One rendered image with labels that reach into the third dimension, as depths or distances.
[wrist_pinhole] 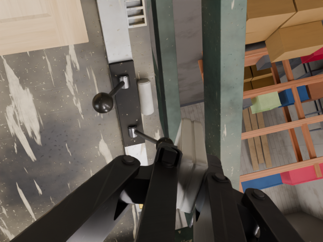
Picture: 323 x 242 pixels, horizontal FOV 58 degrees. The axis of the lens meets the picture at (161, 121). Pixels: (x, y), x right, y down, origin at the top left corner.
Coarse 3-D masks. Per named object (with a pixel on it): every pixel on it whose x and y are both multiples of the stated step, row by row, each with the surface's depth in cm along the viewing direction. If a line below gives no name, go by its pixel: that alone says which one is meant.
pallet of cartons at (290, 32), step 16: (256, 0) 292; (272, 0) 295; (288, 0) 298; (304, 0) 300; (320, 0) 301; (256, 16) 289; (272, 16) 295; (288, 16) 305; (304, 16) 315; (320, 16) 326; (256, 32) 330; (272, 32) 342; (288, 32) 334; (304, 32) 336; (320, 32) 337; (272, 48) 356; (288, 48) 332; (304, 48) 335
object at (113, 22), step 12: (96, 0) 55; (108, 0) 54; (120, 0) 54; (108, 12) 55; (120, 12) 55; (108, 24) 56; (120, 24) 56; (108, 36) 57; (120, 36) 57; (108, 48) 58; (120, 48) 58; (108, 60) 59; (120, 60) 59; (144, 144) 70; (132, 156) 71; (144, 156) 72
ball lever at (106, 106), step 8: (120, 80) 60; (128, 80) 60; (120, 88) 58; (96, 96) 51; (104, 96) 50; (112, 96) 54; (96, 104) 50; (104, 104) 50; (112, 104) 51; (104, 112) 51
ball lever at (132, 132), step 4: (128, 128) 65; (132, 128) 65; (136, 128) 65; (128, 132) 66; (132, 132) 65; (136, 132) 65; (140, 132) 64; (132, 136) 66; (136, 136) 66; (140, 136) 64; (144, 136) 63; (148, 136) 62; (148, 140) 62; (152, 140) 61; (156, 140) 61; (160, 140) 58; (164, 140) 58; (168, 140) 58; (156, 144) 59; (172, 144) 58; (156, 148) 59
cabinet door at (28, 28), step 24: (0, 0) 52; (24, 0) 53; (48, 0) 53; (72, 0) 54; (0, 24) 53; (24, 24) 54; (48, 24) 55; (72, 24) 56; (0, 48) 55; (24, 48) 56
